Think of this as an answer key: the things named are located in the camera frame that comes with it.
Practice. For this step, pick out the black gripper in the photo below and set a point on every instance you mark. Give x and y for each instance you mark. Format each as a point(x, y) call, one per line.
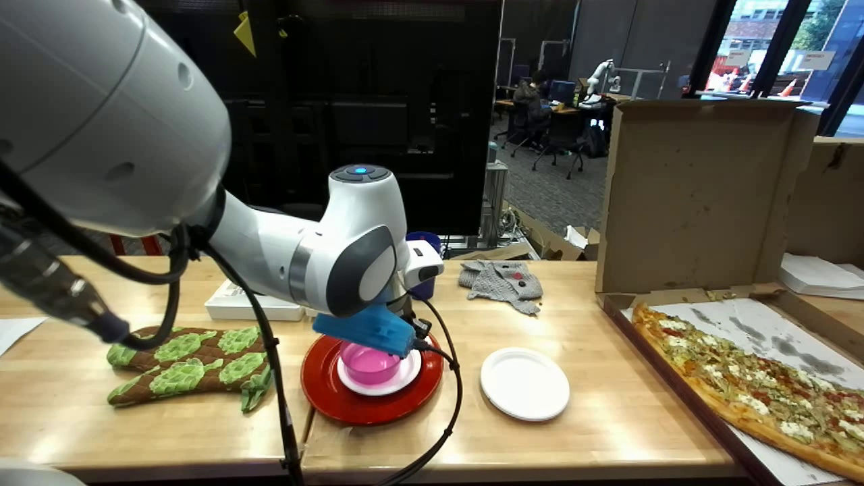
point(422, 326)

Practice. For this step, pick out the white paper plate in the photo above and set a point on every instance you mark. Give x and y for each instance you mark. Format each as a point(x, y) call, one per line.
point(529, 385)
point(410, 377)

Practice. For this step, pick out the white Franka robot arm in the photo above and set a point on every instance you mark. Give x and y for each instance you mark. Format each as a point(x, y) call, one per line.
point(99, 116)

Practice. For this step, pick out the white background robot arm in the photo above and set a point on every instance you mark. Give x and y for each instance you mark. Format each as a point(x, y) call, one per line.
point(599, 80)

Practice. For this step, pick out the red plate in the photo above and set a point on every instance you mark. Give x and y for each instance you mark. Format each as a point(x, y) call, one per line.
point(360, 409)

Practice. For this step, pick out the blue plastic cup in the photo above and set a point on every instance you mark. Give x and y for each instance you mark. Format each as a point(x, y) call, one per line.
point(422, 288)

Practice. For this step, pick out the grey cloth glove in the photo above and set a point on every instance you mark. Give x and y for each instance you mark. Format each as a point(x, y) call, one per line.
point(504, 285)

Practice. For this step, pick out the grey metal cylinder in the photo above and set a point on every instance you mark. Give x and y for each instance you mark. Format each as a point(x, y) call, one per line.
point(495, 197)

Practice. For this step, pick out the white tray with packet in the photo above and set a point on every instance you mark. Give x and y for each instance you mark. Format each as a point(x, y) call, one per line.
point(248, 305)

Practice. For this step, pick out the large black panel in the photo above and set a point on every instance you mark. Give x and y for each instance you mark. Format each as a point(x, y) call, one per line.
point(380, 99)

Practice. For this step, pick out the brown green oven mitt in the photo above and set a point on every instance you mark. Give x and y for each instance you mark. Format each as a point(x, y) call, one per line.
point(180, 367)

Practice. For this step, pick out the red wooden stool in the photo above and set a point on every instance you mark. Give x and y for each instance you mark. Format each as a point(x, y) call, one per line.
point(137, 247)

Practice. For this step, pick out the open cardboard pizza box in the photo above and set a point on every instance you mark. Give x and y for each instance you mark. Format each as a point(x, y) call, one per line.
point(693, 197)

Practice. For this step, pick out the yellow triangle sticker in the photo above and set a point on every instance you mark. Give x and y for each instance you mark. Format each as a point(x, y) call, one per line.
point(248, 33)

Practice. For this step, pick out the rectangular pizza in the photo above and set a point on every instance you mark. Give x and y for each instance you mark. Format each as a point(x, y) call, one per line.
point(766, 388)

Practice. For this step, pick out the white paper sheet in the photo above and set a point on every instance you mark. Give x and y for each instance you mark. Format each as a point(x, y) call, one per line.
point(17, 334)

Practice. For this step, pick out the stack of white papers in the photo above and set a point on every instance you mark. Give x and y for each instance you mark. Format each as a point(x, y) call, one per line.
point(824, 273)

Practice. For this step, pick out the brown cardboard box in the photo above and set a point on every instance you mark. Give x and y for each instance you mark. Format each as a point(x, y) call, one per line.
point(839, 197)

